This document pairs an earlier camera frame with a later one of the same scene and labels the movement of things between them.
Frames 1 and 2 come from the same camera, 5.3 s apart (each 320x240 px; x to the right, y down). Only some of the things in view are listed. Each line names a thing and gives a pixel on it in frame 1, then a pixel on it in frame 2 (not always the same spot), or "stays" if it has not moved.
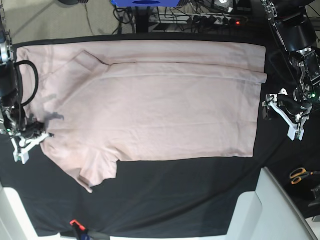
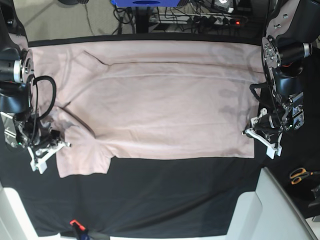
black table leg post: [142, 19] stays
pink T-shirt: [101, 103] stays
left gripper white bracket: [21, 145] -> [39, 161]
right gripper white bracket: [294, 130] -> [272, 150]
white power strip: [198, 18] stays
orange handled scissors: [296, 175] stays
